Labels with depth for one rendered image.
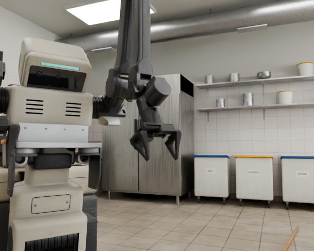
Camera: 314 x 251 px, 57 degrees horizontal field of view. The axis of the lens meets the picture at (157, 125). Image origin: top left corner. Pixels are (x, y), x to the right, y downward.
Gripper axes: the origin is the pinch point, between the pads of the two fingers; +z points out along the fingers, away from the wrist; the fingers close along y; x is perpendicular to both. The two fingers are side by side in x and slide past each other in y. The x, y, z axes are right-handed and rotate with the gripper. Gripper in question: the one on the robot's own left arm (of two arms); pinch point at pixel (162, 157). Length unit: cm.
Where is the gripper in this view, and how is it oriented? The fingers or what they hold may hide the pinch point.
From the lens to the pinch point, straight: 80.9
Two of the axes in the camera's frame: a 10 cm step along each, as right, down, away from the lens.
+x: -4.9, 5.2, 7.0
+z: 2.6, 8.5, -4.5
